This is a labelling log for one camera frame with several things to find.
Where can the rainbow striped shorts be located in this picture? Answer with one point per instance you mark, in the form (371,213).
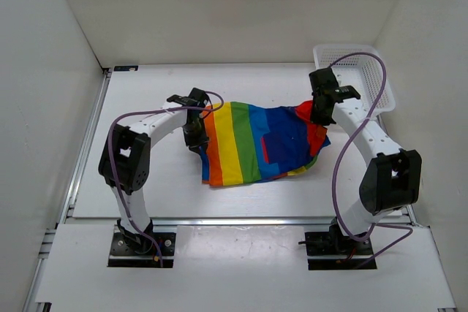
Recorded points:
(251,144)

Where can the aluminium rail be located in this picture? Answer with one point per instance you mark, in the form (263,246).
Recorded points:
(250,221)

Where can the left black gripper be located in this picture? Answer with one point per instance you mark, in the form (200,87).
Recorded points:
(194,143)

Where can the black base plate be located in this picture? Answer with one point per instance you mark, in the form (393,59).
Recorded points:
(328,252)
(123,255)

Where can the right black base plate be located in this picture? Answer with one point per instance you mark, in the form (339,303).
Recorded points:
(328,252)

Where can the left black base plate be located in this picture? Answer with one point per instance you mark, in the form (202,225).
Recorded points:
(123,255)

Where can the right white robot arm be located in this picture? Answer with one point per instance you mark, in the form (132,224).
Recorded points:
(392,177)

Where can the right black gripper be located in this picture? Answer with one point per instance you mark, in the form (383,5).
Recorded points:
(316,119)

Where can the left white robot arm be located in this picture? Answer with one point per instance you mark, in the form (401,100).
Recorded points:
(125,160)

